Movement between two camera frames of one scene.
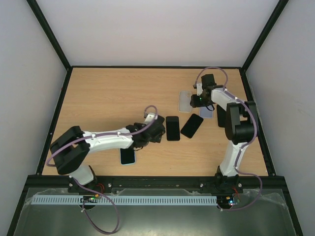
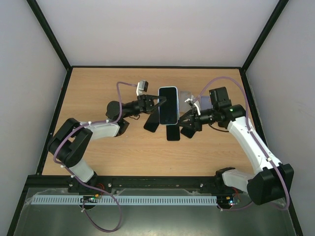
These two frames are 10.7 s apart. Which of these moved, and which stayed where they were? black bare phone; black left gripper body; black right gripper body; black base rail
Moved: black left gripper body; black right gripper body
Stayed: black bare phone; black base rail
